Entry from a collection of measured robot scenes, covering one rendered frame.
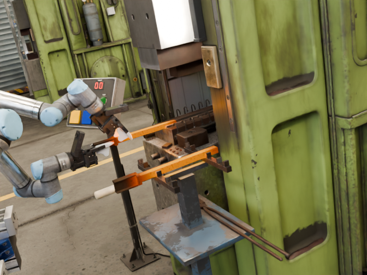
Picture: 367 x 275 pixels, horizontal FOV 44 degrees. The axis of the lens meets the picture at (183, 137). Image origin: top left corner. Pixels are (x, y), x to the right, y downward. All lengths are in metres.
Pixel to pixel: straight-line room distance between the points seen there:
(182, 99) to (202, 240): 0.94
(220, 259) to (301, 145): 0.68
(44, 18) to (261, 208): 5.38
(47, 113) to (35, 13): 5.00
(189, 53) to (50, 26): 4.92
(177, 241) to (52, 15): 5.50
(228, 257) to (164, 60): 1.01
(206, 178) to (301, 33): 0.75
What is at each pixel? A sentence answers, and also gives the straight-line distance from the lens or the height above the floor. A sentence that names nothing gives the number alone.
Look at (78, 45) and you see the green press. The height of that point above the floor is 1.02.
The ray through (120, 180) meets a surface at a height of 1.02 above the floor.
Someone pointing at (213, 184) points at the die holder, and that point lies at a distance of 2.10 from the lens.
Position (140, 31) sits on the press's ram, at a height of 1.44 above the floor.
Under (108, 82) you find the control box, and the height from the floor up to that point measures 1.18.
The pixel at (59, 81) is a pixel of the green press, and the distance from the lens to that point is 6.93.
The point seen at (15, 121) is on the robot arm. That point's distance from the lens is 1.77.
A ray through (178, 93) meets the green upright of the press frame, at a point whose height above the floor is 1.08.
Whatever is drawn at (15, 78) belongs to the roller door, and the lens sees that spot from 9.95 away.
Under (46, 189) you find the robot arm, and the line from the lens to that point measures 1.99.
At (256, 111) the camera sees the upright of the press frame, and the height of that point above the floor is 1.09.
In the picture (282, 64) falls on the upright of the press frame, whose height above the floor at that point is 1.23.
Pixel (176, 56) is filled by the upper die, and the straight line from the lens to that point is 2.05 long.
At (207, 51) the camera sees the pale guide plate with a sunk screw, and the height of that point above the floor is 1.34.
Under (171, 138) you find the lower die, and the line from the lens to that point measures 2.12.
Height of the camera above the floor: 1.62
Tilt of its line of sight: 19 degrees down
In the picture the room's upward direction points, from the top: 10 degrees counter-clockwise
